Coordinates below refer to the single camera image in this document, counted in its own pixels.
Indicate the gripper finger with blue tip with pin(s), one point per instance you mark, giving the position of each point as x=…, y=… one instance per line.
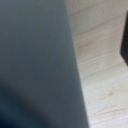
x=125, y=45

